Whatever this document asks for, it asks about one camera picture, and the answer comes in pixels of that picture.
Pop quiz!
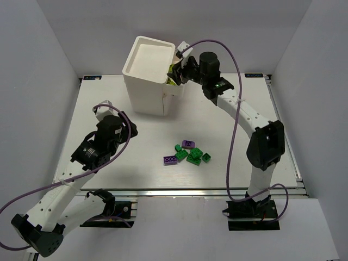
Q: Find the lime 2x2 lego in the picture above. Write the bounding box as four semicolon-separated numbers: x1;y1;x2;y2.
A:
166;78;176;86

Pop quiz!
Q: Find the lime curved lego brick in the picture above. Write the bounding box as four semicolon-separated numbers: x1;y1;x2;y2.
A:
168;64;174;73

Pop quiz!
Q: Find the white top drawer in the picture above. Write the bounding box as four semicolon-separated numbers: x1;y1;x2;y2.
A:
165;49;188;96

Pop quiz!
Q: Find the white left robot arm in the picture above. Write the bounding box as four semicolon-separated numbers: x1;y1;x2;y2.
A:
11;112;138;257

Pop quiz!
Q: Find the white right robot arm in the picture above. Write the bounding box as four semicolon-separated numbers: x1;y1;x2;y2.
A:
167;51;285;202

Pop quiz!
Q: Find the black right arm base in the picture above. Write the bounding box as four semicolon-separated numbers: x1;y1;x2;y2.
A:
222;195;280;231

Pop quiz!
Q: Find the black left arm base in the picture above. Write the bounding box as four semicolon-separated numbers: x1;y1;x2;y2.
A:
80;189;138;228

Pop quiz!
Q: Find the white drawer cabinet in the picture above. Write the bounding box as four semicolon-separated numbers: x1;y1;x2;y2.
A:
122;36;176;116

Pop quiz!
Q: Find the blue label sticker right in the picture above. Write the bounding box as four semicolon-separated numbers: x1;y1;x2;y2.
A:
244;73;264;78

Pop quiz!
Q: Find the blue label sticker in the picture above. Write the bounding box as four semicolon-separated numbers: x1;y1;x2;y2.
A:
83;75;102;80
244;73;264;78

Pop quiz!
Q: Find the purple 2x3 lego brick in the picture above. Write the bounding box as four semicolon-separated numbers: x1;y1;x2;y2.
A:
163;156;178;166

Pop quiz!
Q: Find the small green lego brick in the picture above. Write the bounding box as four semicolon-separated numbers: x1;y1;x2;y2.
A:
175;144;182;152

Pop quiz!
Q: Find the green 2x2 lego brick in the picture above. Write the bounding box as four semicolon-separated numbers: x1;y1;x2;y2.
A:
175;150;189;161

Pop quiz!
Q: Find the purple 2x2 lego brick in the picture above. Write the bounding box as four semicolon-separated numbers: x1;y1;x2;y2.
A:
182;140;195;150

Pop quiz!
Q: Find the green 2x2 lego stacked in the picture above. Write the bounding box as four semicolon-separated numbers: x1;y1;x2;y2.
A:
190;147;203;159

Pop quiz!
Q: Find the green 2x3 lego plate brick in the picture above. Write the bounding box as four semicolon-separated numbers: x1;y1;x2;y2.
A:
187;155;202;166

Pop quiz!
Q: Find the blue label sticker left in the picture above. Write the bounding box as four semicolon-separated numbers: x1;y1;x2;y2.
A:
83;75;102;80

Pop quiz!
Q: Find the green 2x2 lego rightmost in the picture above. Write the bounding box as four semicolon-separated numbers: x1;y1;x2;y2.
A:
201;153;212;163

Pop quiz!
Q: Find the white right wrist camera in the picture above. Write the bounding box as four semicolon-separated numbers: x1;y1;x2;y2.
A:
176;41;193;61

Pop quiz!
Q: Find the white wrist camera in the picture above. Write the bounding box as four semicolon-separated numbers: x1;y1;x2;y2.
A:
92;107;117;122
176;41;193;61

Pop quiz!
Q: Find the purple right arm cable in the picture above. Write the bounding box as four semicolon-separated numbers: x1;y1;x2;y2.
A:
179;40;288;224

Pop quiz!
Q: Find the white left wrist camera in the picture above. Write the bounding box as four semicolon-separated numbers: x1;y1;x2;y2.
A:
92;107;117;122

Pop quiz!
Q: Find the aluminium front rail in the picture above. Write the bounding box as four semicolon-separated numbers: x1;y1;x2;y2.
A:
76;187;308;198

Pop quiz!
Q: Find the aluminium rail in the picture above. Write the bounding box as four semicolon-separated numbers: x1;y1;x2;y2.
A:
76;187;308;198
264;74;309;198

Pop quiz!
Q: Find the aluminium right rail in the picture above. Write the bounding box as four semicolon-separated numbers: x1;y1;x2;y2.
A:
264;74;309;198

